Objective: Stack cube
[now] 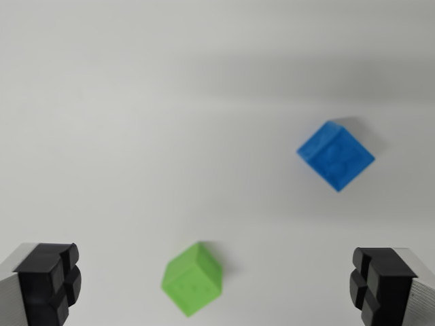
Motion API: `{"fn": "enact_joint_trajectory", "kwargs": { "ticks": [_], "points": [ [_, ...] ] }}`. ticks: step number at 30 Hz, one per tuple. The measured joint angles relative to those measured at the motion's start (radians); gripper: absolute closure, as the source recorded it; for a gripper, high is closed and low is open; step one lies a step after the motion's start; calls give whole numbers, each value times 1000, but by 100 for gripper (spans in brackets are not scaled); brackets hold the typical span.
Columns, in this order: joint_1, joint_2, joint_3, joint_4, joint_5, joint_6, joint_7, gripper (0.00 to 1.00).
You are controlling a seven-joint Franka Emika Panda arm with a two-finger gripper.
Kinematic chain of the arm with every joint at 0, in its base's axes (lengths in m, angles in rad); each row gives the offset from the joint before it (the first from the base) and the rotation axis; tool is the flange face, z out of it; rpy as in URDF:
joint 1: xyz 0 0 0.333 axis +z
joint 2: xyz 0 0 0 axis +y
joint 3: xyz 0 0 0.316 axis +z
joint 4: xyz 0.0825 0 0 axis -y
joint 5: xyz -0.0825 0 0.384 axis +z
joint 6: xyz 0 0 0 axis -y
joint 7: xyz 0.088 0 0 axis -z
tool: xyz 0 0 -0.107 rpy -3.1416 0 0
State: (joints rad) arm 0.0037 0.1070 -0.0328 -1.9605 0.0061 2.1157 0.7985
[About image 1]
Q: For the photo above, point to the green soft infantino cube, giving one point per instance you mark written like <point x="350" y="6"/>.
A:
<point x="192" y="280"/>

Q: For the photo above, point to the black-tipped silver gripper right finger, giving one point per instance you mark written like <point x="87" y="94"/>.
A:
<point x="391" y="285"/>

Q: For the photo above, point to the blue soft infantino cube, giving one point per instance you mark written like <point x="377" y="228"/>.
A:
<point x="336" y="154"/>

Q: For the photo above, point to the black-tipped silver gripper left finger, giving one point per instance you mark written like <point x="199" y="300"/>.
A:
<point x="37" y="282"/>

